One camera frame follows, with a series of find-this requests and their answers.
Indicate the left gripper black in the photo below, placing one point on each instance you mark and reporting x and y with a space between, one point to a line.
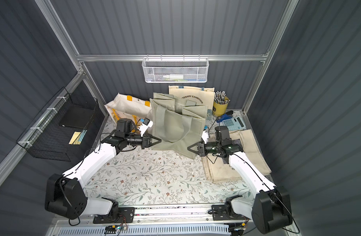
145 140

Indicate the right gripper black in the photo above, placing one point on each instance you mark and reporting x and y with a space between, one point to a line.
201 148

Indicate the cream canvas bag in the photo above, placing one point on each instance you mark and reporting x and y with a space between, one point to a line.
251 150

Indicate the olive green tote bag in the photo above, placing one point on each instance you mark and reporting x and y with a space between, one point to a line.
178 123

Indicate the white tote bag yellow handles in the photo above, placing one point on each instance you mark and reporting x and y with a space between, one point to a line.
128 107

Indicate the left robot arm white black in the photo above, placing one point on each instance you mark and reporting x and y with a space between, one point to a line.
64 193

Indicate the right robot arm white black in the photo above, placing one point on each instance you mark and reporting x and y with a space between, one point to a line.
271 208

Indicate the cream tote bag black lettering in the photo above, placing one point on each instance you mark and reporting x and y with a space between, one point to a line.
201 95

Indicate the floral table mat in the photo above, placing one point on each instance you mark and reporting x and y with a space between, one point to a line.
152 177

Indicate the blue stapler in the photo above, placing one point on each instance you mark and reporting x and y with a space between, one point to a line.
225 116

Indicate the light blue calculator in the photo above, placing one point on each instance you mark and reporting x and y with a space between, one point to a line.
235 124

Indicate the yellow pen holder cup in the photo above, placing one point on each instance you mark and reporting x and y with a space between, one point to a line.
220 104

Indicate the yellow sticky note pad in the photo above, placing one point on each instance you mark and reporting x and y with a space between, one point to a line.
76 139

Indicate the white bottle in basket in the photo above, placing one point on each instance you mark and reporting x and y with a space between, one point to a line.
175 77

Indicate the black notebook in basket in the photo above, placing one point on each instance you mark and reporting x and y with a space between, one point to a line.
77 117

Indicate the small green circuit board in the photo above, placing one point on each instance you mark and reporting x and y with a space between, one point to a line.
113 230

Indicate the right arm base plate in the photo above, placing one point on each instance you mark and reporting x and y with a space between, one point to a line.
223 212

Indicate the white wire mesh basket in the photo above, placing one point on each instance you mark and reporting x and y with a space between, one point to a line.
194 69

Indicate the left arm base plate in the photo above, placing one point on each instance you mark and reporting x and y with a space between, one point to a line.
124 214

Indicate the black wire wall basket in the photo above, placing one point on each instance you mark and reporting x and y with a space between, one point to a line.
48 140

